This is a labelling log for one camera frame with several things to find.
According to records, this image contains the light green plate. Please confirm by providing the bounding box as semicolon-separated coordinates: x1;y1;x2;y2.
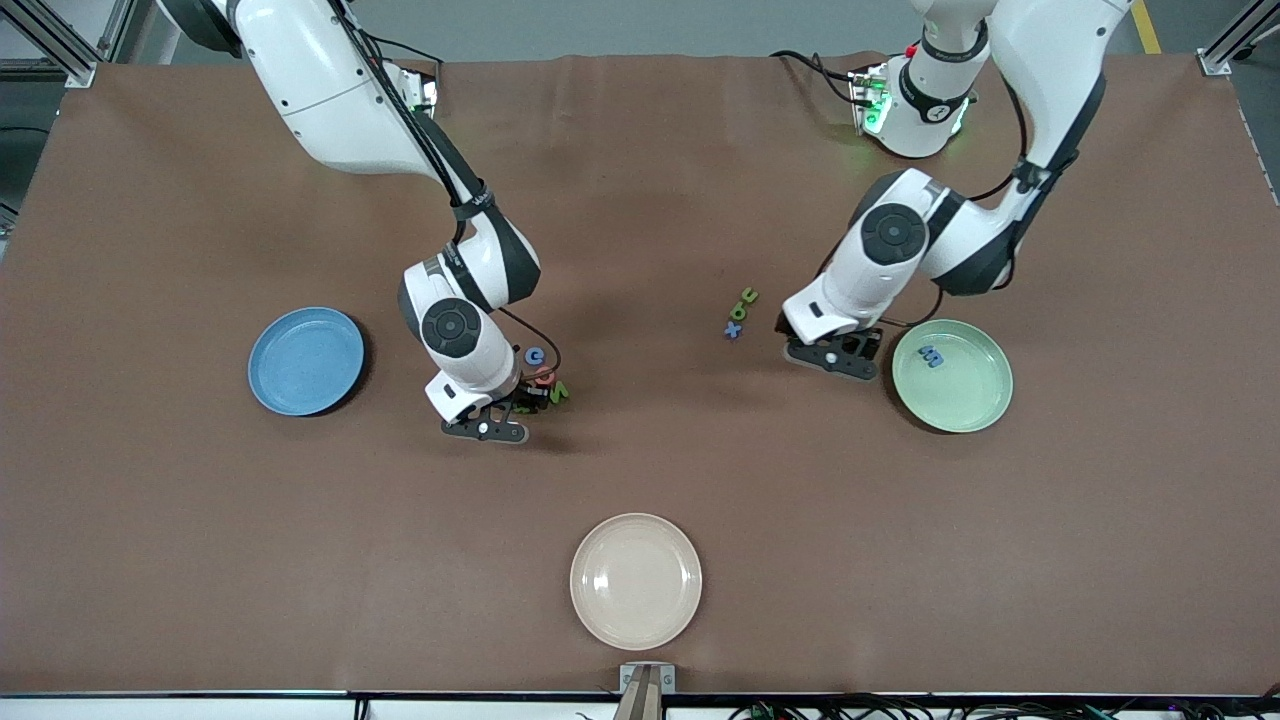
891;319;1014;434

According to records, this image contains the blue plate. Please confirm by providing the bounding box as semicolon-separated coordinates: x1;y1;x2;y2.
247;306;366;417

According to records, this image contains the cream plate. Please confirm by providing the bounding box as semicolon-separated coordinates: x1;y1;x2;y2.
569;512;703;652

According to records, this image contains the brown table cover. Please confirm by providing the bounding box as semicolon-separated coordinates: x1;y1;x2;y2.
0;52;1280;697

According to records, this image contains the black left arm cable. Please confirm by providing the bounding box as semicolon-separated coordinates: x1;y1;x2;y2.
815;55;1086;331

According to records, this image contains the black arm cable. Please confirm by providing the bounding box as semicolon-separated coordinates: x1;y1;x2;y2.
335;0;563;386
815;55;1086;331

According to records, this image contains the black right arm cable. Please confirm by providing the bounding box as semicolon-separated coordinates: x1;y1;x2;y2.
335;0;563;386

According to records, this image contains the black base cable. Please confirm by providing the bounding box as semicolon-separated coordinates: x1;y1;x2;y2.
365;35;444;69
768;48;863;106

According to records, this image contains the black cable bundle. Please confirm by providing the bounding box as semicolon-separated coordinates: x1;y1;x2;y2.
730;695;1280;720

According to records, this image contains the aluminium frame post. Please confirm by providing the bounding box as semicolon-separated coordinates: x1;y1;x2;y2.
1198;0;1280;79
0;0;136;89

